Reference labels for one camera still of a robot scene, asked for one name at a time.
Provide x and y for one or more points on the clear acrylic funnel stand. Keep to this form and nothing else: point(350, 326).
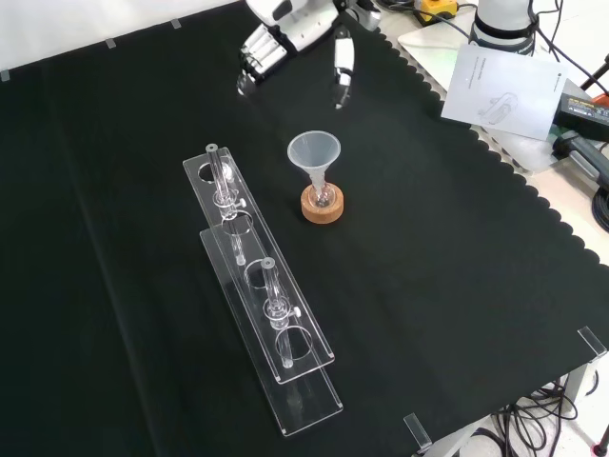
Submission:
point(266, 304)

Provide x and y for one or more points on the white paper leaflet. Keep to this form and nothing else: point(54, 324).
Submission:
point(504, 90)

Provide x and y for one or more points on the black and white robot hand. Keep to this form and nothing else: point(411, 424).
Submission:
point(290, 21)

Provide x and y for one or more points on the grey and green device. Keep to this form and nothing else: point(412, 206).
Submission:
point(583, 154)

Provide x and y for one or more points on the black tripod leg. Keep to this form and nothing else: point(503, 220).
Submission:
point(597, 73)

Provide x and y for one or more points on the black bench cloth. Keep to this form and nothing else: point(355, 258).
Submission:
point(143, 238)

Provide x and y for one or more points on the clear round-bottom flask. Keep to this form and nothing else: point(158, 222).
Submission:
point(320, 196)

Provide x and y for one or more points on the black power adapter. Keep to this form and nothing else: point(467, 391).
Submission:
point(583, 112)

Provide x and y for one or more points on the yellow stop button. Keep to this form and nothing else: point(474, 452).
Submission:
point(435, 8)

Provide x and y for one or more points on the translucent plastic funnel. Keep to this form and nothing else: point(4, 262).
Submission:
point(314, 151)

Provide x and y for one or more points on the clear cloth clip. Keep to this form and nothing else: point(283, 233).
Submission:
point(418, 432)
point(592, 343)

